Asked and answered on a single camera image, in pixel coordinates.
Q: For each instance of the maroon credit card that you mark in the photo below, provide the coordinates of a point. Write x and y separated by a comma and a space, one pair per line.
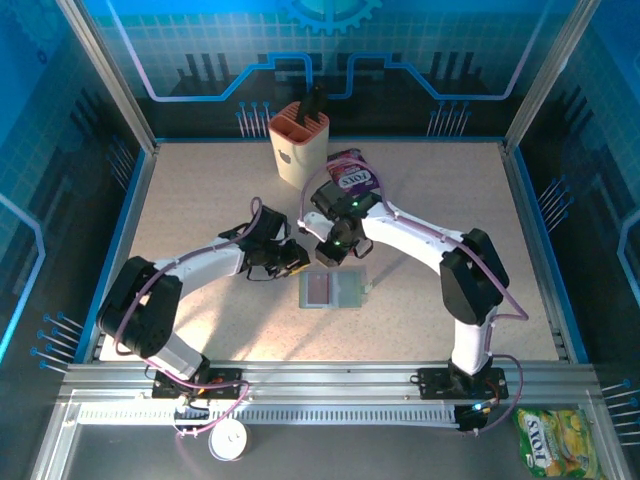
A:
319, 290

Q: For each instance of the green card holder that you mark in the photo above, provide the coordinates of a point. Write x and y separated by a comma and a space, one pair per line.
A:
347, 292

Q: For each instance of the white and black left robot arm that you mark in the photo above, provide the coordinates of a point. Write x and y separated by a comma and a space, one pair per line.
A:
210, 262

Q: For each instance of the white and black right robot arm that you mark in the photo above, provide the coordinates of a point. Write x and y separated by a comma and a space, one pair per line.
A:
415, 230

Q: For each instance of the purple Fox's candy bag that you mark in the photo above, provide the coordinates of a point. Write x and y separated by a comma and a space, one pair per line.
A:
355, 175

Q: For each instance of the cream and orange knife block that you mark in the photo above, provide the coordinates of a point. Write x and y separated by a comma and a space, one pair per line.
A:
300, 155

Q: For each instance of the white round tape roll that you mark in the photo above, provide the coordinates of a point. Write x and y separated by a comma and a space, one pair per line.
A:
227, 440

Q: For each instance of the black controller board green light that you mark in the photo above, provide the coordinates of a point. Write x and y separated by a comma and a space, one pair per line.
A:
475, 417

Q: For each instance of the yellow Fox's candy bag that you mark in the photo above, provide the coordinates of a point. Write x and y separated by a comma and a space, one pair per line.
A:
555, 442

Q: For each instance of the aluminium mounting rail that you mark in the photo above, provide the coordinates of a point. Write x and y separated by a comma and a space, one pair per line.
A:
325, 380

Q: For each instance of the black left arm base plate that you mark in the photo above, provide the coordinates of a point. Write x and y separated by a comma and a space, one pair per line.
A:
225, 375

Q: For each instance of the aluminium side rail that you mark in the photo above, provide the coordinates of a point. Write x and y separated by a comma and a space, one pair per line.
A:
142, 200
530, 240

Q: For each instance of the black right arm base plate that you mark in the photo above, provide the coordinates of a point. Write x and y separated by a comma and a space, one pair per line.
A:
432, 382

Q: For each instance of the aluminium frame post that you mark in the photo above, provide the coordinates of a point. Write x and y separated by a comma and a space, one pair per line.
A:
550, 75
107, 75

